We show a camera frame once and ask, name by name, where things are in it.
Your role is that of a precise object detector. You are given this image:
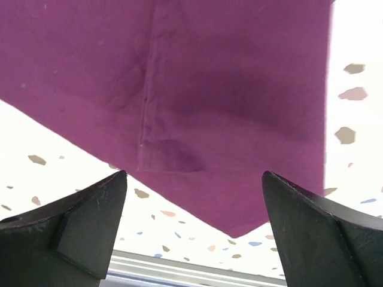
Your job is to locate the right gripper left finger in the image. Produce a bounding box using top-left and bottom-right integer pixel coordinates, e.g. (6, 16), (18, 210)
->
(1, 170), (127, 287)

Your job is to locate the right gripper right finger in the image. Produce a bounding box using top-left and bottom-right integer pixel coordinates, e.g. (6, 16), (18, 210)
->
(262, 171), (382, 287)

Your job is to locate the purple cloth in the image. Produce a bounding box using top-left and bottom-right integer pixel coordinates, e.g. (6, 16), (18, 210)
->
(1, 1), (332, 238)

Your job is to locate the aluminium front rail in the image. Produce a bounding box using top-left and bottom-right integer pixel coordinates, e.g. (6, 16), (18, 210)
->
(100, 251), (287, 287)

